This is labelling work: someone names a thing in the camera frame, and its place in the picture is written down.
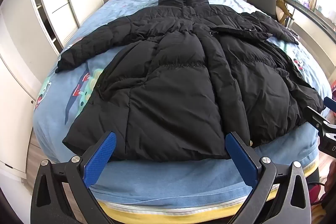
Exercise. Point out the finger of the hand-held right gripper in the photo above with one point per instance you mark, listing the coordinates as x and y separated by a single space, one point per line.
330 103
321 120

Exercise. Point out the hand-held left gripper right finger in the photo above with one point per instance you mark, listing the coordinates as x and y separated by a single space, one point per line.
241 161

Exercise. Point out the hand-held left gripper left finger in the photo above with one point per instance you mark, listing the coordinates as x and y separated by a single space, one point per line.
101 158

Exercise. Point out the black puffer coat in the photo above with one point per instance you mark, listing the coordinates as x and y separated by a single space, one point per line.
170 82

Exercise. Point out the blue printed bedsheet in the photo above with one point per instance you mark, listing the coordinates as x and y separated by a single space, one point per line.
147 182

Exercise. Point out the yellow mattress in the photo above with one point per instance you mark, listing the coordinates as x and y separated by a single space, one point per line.
157 216

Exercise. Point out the mustard garment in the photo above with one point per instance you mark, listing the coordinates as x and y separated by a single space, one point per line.
282 10

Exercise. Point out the grey metal rail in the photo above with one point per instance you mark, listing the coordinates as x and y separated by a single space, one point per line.
312 12

